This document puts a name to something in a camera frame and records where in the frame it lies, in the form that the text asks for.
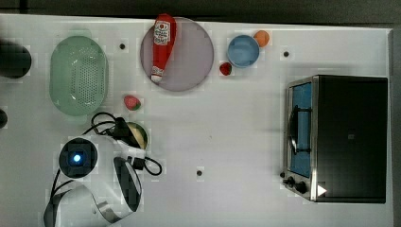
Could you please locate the black round bowl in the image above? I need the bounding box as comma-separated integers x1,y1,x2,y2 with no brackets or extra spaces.
0,110,8,129
0,41,32,79

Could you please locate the orange plush fruit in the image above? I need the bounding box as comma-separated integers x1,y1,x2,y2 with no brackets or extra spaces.
253,30,270,47

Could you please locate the black round bowl left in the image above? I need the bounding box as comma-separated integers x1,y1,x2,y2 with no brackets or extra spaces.
0,110,8,129

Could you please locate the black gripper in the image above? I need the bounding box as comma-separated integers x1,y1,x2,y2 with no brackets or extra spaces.
112,117,140,148

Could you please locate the green perforated colander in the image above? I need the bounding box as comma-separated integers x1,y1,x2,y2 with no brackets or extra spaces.
49,36,109,116

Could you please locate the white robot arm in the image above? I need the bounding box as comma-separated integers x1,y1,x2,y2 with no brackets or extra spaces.
44,117,147,227

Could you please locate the blue bowl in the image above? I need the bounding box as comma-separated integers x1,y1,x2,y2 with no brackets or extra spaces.
227,35,259,68

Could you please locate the red plush ketchup bottle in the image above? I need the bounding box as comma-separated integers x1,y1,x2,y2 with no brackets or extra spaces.
150,13,177,83

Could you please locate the pink plush strawberry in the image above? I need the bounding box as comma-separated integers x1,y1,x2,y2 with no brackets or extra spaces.
124,95,141,111

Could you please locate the small red plush strawberry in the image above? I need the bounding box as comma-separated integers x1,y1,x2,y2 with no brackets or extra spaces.
219,62,232,76

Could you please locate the black silver toaster oven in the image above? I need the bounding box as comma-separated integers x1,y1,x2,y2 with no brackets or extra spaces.
280,75,389,203

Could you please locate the grey round plate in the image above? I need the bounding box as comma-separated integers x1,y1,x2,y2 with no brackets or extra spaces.
153,17,214,92

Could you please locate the peeled plush banana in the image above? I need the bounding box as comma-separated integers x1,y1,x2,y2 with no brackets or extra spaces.
128,122,145,148

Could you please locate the green mug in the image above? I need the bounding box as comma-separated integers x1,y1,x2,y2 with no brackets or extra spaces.
129,122,148,149

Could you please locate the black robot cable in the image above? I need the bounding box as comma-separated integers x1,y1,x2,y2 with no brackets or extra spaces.
82,112,164,177

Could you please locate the black round bowl top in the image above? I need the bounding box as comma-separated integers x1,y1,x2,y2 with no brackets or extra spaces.
0,41,32,79

